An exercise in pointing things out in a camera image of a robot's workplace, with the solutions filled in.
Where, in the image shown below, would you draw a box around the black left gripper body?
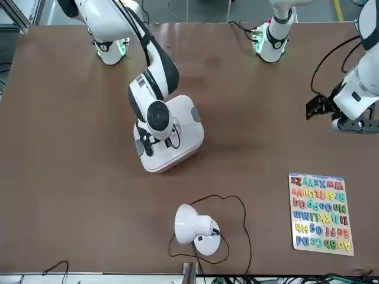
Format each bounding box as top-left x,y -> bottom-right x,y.
327,93 -> 344,119

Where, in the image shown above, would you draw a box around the white bin lid grey latches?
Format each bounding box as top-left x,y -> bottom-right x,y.
133,95 -> 205,174

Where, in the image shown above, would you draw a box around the white desk lamp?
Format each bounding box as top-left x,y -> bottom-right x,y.
174,203 -> 222,257

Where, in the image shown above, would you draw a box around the colourful alphabet puzzle board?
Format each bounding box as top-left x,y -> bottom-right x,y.
288,172 -> 355,257

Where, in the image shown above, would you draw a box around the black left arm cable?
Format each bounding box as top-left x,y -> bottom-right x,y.
310,34 -> 364,100

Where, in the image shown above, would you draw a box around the thin black lamp cable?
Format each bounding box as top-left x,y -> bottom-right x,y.
168,194 -> 253,276

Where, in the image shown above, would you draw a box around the black left foot cable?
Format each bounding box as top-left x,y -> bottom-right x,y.
228,20 -> 256,42

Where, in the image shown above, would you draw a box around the aluminium post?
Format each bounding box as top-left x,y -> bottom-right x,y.
181,261 -> 198,284

